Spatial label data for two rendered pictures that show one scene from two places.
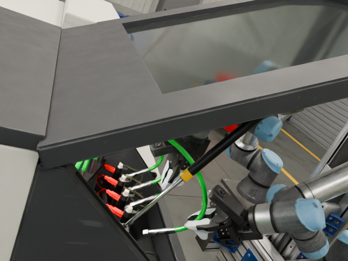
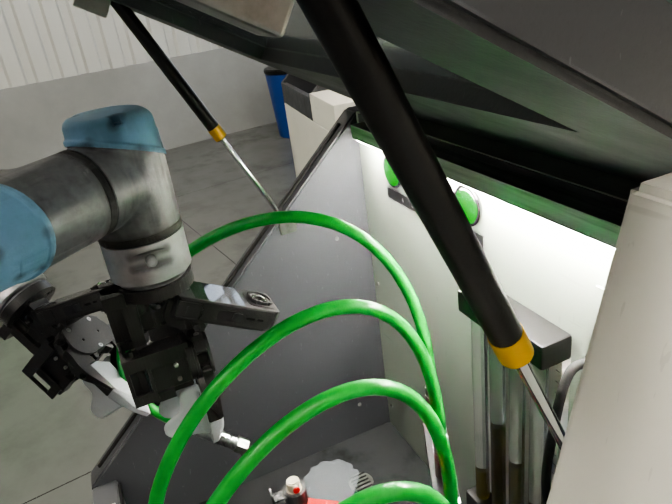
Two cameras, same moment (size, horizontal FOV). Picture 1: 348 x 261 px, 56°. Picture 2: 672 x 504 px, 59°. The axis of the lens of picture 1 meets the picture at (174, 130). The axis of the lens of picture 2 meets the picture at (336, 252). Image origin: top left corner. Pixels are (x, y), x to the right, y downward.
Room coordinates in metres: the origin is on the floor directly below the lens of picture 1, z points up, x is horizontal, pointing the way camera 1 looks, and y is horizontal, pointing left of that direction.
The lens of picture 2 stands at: (1.37, 0.16, 1.65)
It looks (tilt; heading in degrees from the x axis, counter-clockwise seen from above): 25 degrees down; 185
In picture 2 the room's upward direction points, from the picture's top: 8 degrees counter-clockwise
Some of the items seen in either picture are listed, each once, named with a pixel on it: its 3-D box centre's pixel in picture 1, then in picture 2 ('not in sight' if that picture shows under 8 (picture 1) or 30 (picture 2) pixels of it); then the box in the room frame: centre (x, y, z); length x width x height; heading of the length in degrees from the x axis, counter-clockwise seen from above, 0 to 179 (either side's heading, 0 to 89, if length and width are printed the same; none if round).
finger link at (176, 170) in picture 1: (174, 169); not in sight; (0.85, -0.05, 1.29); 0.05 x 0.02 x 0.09; 26
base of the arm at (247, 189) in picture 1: (255, 186); not in sight; (1.43, -0.47, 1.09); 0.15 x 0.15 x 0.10
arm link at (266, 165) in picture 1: (265, 165); not in sight; (1.43, -0.46, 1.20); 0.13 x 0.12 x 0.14; 64
